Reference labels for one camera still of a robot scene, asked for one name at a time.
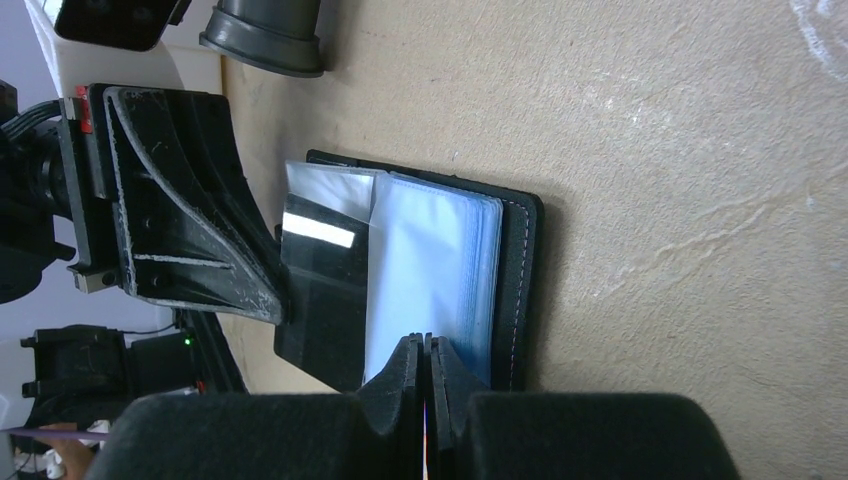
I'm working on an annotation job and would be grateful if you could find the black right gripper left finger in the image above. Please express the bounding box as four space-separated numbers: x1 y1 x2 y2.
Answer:
86 334 424 479

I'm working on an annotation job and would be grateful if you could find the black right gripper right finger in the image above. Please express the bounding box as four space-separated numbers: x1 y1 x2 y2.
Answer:
423 335 740 479

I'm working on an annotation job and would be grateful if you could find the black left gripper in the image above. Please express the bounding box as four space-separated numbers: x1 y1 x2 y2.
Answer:
1 82 290 325

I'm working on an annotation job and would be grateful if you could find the black credit card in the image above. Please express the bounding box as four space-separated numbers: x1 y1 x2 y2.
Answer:
273 193 369 392

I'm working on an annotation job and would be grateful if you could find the black card holder wallet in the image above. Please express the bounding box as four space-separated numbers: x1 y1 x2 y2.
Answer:
286 150 545 391

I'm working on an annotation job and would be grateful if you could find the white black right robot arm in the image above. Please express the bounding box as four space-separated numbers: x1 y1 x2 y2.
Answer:
19 311 739 479

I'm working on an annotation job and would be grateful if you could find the white plastic tray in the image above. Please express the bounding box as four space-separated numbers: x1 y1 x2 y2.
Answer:
24 1 223 97

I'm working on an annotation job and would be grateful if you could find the black corrugated hose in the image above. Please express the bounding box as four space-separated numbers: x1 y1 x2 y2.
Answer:
198 0 327 79

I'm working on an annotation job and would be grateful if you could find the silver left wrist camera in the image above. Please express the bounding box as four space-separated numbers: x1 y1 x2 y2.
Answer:
43 0 190 52

